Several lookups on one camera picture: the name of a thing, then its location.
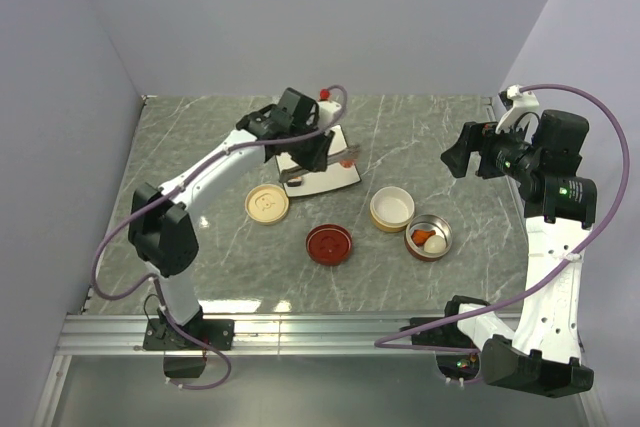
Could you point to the beige round lid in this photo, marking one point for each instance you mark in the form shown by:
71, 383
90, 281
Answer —
267, 204

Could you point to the metal food tongs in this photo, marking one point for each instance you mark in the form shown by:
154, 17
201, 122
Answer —
349, 154

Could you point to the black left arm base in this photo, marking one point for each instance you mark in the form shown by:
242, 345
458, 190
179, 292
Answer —
186, 348

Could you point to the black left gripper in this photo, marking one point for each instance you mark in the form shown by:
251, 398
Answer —
317, 161

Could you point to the beige white-lined bowl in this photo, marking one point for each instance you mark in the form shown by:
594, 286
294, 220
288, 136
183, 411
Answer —
392, 208

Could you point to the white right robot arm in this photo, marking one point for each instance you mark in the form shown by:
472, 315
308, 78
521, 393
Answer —
542, 356

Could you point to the white egg toy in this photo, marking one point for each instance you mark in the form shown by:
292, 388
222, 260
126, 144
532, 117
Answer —
435, 245

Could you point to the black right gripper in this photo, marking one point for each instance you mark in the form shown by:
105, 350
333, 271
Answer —
482, 137

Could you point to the red round lid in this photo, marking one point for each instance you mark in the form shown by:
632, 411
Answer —
329, 244

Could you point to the white square plate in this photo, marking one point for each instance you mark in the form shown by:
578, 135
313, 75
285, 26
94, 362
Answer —
334, 178

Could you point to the salmon sushi roll toy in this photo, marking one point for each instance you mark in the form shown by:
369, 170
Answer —
294, 182

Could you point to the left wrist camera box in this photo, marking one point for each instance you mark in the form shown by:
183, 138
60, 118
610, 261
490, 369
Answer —
295, 110

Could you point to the steel-lined red bowl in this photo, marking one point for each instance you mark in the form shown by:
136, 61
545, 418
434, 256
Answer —
427, 222

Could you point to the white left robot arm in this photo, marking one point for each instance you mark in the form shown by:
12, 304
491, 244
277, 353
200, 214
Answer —
162, 229

